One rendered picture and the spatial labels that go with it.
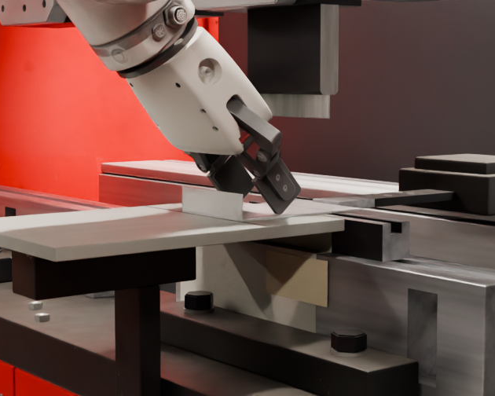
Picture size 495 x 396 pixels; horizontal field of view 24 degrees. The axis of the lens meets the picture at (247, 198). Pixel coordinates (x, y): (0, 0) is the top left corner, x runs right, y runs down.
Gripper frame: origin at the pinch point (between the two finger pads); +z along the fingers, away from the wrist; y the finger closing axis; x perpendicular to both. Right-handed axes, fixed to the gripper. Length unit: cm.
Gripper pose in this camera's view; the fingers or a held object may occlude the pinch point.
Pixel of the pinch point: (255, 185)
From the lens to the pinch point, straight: 96.8
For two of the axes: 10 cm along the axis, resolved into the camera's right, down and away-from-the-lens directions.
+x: -6.1, 6.9, -3.9
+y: -6.1, -0.8, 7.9
